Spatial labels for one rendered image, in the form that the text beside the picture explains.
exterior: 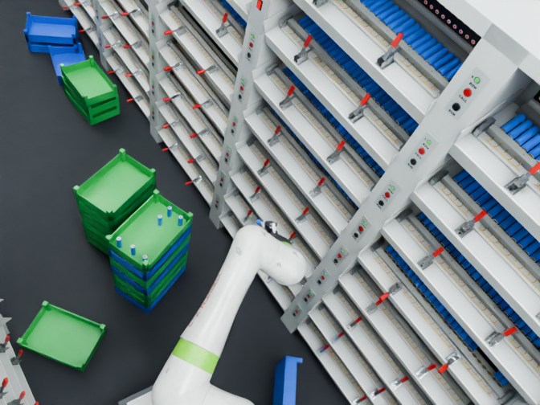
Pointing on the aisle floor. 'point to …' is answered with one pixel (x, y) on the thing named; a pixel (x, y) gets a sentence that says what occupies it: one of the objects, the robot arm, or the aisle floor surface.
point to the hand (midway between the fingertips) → (266, 228)
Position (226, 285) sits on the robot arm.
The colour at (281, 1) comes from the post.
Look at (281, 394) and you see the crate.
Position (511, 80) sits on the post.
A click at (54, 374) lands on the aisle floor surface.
